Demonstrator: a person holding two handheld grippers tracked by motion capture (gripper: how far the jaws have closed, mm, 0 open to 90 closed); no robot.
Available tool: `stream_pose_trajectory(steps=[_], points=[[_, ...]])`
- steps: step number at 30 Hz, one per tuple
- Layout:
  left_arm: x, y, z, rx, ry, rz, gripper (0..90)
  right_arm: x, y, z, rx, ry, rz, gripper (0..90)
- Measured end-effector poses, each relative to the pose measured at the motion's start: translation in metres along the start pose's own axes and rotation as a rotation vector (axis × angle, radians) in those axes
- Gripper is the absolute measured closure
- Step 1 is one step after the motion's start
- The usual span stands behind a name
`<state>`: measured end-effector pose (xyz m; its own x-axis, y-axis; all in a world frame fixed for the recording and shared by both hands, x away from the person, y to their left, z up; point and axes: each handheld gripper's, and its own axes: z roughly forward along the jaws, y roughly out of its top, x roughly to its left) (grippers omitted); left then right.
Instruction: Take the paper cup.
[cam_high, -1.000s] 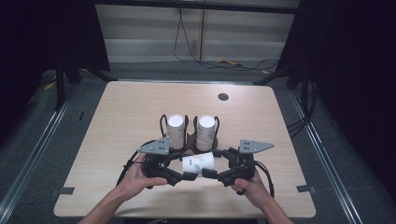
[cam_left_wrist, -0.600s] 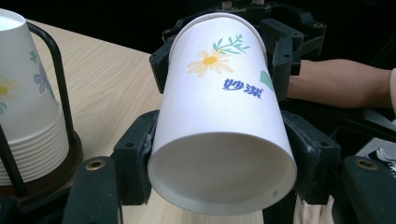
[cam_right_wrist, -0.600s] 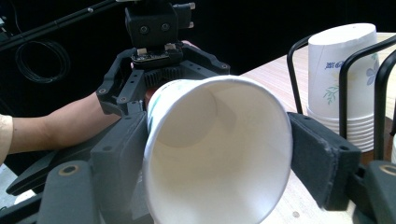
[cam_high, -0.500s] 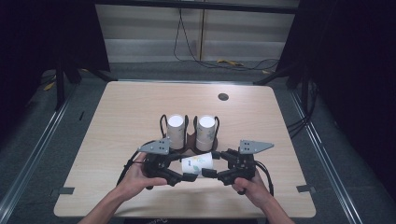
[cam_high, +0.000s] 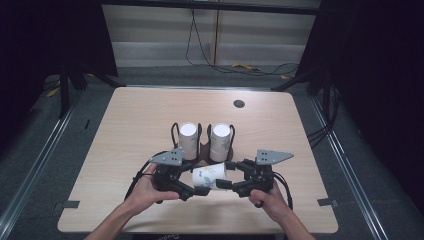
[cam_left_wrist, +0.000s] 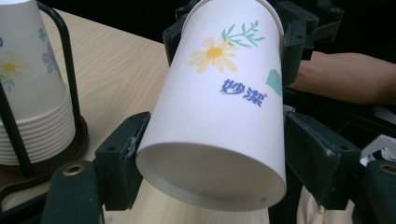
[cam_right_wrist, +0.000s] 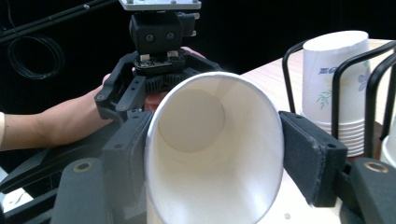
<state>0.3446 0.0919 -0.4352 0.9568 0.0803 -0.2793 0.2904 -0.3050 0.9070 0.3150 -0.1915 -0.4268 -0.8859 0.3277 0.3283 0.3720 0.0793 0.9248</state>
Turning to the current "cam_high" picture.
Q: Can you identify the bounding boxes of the black metal stand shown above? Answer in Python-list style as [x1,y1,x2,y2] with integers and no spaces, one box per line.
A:
[57,63,126,120]
[270,66,335,118]

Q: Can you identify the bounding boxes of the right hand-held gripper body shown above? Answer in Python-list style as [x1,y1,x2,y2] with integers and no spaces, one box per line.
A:
[248,149,295,193]

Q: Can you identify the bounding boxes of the hand-held gripper black cable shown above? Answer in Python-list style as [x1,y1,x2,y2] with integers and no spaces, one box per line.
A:
[273,171,295,212]
[124,151,168,202]

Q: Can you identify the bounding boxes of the person's left hand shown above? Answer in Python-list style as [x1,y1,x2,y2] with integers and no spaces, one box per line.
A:
[128,163,181,213]

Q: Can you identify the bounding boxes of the person's right hand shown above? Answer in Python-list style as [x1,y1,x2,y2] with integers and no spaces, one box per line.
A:
[249,181,291,223]

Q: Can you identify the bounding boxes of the left hand-held gripper black cable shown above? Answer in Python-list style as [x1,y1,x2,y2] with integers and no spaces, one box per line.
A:
[124,151,168,202]

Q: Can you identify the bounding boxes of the right hand-held gripper black cable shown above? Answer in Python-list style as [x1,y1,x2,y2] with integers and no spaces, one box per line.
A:
[273,171,295,212]

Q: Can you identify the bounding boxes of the black curtain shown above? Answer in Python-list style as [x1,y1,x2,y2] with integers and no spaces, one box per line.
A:
[295,0,424,209]
[0,0,119,153]

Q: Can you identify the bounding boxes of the printed white paper cup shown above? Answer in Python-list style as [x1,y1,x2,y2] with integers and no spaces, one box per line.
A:
[192,162,228,191]

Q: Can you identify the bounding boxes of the dark brown double cup holder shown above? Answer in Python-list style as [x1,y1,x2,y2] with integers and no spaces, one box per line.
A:
[170,122,236,168]

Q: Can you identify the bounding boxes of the black hanging cable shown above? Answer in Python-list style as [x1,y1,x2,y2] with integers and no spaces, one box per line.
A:
[185,8,300,77]

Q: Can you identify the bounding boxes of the grey tape strip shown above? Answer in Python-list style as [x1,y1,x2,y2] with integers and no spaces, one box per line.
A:
[53,199,81,211]
[316,197,340,208]

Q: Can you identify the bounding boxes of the stack of white paper cups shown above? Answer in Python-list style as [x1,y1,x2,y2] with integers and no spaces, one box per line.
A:
[178,122,199,161]
[209,123,232,163]

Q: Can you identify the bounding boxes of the metal floor rail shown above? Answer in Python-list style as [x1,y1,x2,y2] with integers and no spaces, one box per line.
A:
[0,89,83,232]
[309,96,390,240]

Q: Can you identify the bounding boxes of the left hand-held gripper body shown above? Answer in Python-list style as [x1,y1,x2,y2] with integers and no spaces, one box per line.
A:
[148,147,185,192]

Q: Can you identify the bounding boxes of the bundle of black floor cables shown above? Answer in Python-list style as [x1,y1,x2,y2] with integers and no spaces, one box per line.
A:
[306,85,342,149]

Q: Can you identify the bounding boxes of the black horizontal bar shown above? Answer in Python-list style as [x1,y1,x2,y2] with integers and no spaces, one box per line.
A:
[99,0,322,16]

